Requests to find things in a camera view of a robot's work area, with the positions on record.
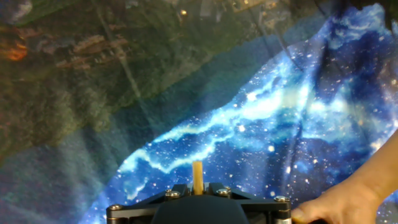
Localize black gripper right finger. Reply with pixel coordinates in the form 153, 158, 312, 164
204, 182, 292, 224

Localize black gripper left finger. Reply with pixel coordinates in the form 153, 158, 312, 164
106, 183, 194, 224

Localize short wooden dowel stick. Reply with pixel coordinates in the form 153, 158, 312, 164
192, 161, 204, 195

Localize person's left forearm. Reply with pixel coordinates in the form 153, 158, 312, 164
348, 129, 398, 206

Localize person's left hand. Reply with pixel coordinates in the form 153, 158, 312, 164
290, 179, 384, 224

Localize galaxy landscape printed cloth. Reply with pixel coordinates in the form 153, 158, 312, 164
0, 0, 398, 224

